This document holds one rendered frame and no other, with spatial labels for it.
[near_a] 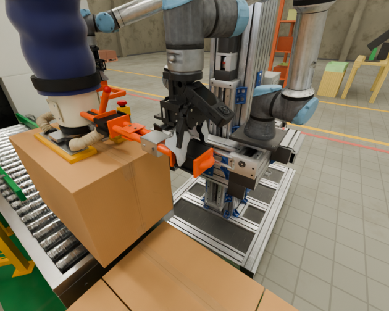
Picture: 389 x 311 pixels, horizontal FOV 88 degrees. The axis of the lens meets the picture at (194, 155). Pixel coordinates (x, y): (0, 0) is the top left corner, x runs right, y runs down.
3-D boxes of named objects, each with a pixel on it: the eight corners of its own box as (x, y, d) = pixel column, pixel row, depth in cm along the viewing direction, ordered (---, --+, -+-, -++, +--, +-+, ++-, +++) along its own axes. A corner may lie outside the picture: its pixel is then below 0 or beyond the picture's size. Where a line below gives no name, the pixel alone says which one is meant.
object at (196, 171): (170, 166, 52) (168, 149, 50) (188, 154, 57) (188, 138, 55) (196, 178, 48) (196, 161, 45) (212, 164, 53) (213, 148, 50)
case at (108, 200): (43, 201, 111) (7, 136, 90) (108, 168, 138) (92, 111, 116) (104, 268, 80) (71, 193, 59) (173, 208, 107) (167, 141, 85)
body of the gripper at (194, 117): (181, 115, 54) (179, 66, 48) (208, 123, 50) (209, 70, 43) (160, 124, 49) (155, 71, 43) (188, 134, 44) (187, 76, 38)
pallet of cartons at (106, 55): (107, 59, 1117) (105, 49, 1091) (120, 60, 1069) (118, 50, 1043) (83, 62, 1017) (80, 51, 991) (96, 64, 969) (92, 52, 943)
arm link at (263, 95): (259, 108, 102) (264, 80, 95) (284, 115, 94) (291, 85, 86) (244, 113, 96) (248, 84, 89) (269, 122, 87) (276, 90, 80)
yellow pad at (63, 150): (34, 137, 89) (29, 127, 86) (58, 129, 95) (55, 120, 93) (71, 165, 71) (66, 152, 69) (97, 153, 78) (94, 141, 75)
